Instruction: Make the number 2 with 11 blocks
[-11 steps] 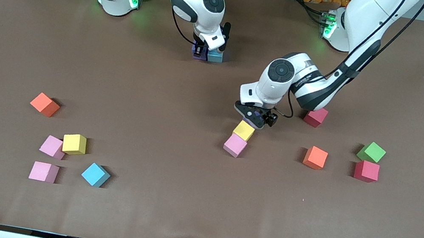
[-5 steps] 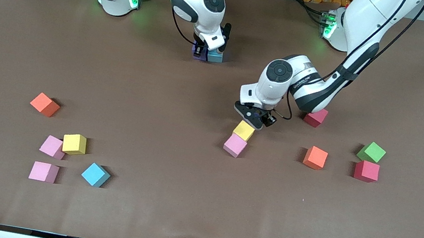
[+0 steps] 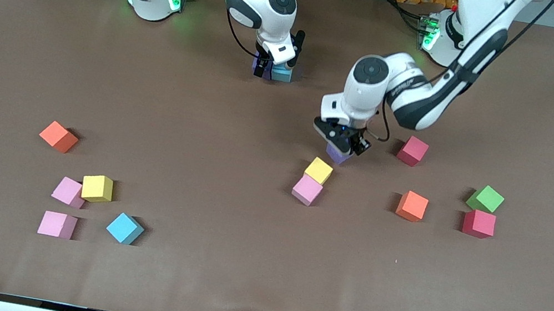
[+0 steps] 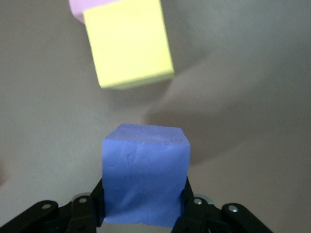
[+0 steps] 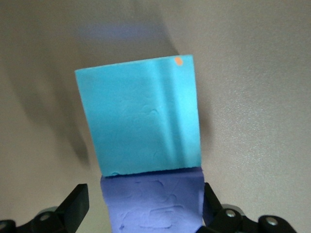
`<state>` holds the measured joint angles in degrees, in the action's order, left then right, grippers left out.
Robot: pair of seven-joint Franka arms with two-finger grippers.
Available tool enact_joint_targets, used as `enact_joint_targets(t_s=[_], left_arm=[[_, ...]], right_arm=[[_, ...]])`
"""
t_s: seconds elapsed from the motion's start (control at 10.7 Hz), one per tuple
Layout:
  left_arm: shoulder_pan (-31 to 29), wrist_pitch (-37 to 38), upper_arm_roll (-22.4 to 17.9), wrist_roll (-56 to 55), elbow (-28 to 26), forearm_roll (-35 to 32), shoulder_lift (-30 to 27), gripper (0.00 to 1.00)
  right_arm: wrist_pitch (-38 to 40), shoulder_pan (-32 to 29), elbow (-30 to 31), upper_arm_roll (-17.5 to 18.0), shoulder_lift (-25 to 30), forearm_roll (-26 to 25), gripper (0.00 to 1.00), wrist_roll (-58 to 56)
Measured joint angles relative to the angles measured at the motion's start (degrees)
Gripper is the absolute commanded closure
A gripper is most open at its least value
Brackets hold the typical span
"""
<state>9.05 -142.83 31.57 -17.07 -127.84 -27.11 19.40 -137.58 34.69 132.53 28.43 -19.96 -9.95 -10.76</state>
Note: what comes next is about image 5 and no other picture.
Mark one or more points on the purple foam cube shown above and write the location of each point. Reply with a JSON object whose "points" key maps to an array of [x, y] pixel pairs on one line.
{"points": [[150, 206]]}

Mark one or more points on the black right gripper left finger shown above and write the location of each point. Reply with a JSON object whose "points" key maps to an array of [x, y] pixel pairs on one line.
{"points": [[75, 208]]}

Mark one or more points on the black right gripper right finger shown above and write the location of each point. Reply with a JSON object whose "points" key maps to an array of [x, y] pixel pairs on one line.
{"points": [[218, 213]]}

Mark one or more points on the brown table cover sheet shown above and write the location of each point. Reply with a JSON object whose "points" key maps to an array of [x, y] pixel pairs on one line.
{"points": [[243, 97]]}

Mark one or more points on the light blue cube orange speck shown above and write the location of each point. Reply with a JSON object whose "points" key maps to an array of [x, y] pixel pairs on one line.
{"points": [[136, 116]]}

